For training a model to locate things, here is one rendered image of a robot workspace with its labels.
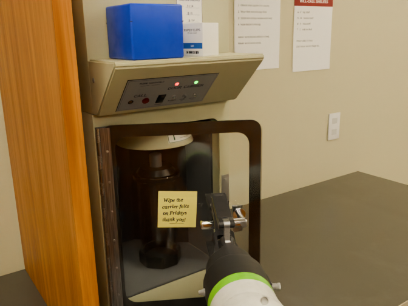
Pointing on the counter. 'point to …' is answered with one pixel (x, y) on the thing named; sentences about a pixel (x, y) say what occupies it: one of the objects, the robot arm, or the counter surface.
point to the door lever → (239, 214)
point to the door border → (108, 200)
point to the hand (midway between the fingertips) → (214, 224)
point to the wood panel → (48, 149)
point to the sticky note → (176, 209)
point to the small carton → (200, 39)
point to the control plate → (154, 85)
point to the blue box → (145, 31)
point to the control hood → (231, 70)
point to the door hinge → (103, 209)
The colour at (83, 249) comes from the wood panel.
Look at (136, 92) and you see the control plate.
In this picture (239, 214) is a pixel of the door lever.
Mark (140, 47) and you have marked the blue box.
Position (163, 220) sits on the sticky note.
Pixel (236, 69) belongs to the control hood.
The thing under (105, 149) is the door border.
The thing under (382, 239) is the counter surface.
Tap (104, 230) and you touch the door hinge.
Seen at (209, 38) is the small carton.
